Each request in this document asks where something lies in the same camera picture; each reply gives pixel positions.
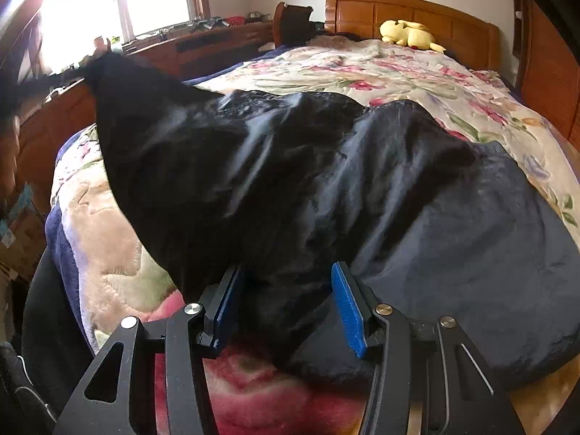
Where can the yellow plush toy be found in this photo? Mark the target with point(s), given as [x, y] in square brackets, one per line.
[405, 31]

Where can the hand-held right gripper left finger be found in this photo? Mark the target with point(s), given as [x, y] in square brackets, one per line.
[229, 308]

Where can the wooden chair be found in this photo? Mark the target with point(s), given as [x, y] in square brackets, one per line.
[294, 22]

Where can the wooden bed headboard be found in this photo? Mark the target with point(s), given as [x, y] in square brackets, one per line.
[362, 13]

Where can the wooden desk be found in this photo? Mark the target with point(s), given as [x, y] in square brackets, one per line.
[204, 47]

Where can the wooden wardrobe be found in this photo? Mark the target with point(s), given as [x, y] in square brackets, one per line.
[553, 77]

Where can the black jacket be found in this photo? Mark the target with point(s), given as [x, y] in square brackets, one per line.
[272, 167]

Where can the red basket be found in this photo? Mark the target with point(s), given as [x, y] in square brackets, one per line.
[234, 21]

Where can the cardboard box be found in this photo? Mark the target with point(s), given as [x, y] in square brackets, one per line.
[20, 231]

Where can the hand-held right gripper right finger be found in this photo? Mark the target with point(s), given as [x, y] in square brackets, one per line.
[351, 308]

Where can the floral blanket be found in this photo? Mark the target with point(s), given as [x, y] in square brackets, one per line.
[362, 68]

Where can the person's black pants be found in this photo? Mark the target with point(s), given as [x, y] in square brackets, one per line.
[50, 326]

